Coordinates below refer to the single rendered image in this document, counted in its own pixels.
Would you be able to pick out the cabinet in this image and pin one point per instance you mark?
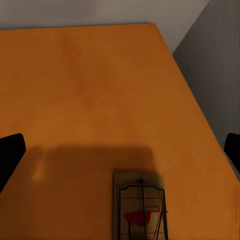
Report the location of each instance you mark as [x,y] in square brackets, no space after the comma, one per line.
[91,101]

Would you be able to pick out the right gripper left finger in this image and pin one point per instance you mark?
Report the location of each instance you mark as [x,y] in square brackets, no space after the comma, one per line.
[12,149]

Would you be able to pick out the mousetrap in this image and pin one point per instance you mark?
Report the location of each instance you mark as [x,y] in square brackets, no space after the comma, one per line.
[139,209]

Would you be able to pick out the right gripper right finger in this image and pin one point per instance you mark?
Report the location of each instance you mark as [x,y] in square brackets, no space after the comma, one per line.
[232,149]

